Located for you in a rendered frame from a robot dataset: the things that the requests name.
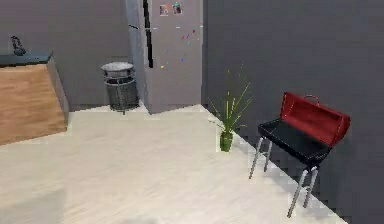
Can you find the grey fridge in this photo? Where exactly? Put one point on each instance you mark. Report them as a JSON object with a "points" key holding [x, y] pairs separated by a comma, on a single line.
{"points": [[175, 66]]}

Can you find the green potted house plant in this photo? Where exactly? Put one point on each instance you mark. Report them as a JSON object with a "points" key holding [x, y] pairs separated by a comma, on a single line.
{"points": [[228, 123]]}

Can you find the red and black grill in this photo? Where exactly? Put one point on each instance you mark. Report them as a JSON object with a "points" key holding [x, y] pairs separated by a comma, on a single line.
{"points": [[300, 133]]}

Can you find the small fridge photo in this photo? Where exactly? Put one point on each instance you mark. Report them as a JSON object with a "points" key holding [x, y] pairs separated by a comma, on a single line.
{"points": [[177, 8], [163, 10]]}

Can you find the wooden counter with dark top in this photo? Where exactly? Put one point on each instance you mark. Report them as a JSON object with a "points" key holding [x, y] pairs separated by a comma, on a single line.
{"points": [[28, 100]]}

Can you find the grey metal garbage can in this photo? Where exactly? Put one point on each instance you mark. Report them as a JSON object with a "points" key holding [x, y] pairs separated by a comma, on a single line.
{"points": [[121, 90]]}

